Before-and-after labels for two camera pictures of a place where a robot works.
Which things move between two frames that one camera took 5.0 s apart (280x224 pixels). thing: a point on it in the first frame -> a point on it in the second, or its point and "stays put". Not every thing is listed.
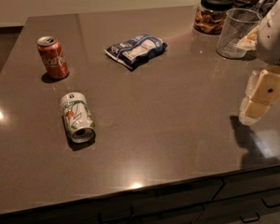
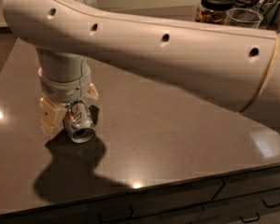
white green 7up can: [78, 120] stays put
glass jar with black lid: [210, 13] stays put
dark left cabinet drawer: [180, 203] stays put
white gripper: [274, 39] -> [66, 89]
